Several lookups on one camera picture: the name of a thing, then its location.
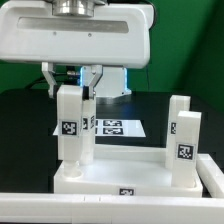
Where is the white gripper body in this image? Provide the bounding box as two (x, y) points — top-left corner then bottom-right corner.
(0, 0), (154, 68)

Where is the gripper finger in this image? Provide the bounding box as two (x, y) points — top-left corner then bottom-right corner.
(41, 62), (59, 99)
(82, 65), (103, 100)

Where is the white desk top panel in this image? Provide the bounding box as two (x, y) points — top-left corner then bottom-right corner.
(54, 144), (203, 198)

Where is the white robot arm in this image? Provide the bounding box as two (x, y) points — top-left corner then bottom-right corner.
(0, 0), (155, 98)

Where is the white tag sheet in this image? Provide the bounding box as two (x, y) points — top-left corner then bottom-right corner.
(53, 119), (146, 137)

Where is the white front fence bar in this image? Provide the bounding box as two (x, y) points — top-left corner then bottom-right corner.
(0, 193), (224, 224)

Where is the white fence bar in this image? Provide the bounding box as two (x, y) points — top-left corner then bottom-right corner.
(196, 154), (224, 199)
(0, 193), (224, 224)

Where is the white right fence bar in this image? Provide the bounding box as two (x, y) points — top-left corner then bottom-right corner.
(196, 154), (224, 199)

